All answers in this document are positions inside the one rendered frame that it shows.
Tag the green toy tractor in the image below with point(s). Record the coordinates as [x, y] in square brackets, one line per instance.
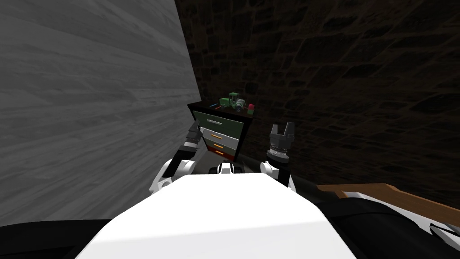
[233, 101]

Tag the brown wooden frame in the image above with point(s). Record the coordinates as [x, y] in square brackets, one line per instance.
[391, 196]

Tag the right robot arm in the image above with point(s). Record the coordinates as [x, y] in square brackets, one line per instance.
[280, 169]

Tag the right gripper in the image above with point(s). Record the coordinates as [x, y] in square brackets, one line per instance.
[281, 141]

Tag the red and green block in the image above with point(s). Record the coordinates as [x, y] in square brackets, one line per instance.
[251, 109]

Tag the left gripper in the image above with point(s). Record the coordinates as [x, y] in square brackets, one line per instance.
[193, 135]

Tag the red drawer front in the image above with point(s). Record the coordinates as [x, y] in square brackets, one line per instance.
[227, 156]

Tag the grey drawer front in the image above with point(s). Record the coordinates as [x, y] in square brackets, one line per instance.
[230, 151]

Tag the black chest of drawers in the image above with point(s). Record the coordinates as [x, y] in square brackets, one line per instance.
[245, 133]

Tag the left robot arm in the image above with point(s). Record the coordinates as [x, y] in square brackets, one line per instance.
[176, 162]

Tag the white drawer front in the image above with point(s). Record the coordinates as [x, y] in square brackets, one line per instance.
[228, 141]

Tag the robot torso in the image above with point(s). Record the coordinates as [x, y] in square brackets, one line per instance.
[222, 216]

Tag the green drawer front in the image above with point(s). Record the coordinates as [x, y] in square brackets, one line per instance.
[230, 126]

